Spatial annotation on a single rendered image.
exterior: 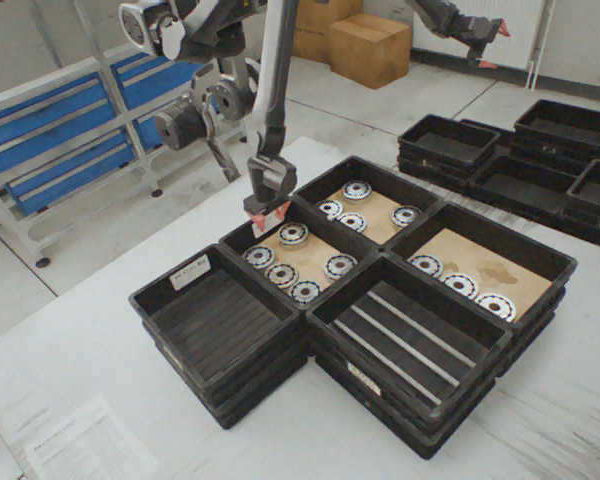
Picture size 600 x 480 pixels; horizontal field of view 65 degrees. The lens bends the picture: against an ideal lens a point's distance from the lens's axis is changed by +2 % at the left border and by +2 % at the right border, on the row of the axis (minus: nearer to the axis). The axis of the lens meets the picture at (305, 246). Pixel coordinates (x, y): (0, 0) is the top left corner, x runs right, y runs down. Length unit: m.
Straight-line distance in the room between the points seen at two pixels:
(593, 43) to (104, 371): 3.68
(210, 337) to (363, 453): 0.49
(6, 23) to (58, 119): 0.93
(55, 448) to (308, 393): 0.67
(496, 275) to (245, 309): 0.72
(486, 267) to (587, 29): 2.86
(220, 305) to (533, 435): 0.87
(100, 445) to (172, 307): 0.39
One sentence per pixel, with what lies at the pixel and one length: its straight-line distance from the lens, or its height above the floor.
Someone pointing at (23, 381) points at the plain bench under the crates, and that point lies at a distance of 1.68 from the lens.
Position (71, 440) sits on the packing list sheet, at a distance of 1.48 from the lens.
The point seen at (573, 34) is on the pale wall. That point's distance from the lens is 4.13.
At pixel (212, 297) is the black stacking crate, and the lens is 1.42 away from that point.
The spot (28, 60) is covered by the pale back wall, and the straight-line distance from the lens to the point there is 3.81.
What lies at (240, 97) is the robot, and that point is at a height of 1.16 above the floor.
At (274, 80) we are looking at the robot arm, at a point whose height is 1.43.
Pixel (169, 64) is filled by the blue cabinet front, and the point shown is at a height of 0.76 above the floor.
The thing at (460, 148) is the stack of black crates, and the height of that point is 0.49.
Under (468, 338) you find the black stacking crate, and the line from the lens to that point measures 1.28.
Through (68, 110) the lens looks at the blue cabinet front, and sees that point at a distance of 3.00.
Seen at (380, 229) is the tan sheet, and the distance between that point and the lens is 1.53.
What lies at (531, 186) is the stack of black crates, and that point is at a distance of 2.54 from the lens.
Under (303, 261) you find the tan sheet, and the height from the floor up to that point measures 0.83.
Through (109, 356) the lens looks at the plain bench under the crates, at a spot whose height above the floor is 0.70.
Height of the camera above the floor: 1.86
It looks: 43 degrees down
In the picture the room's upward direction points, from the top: 9 degrees counter-clockwise
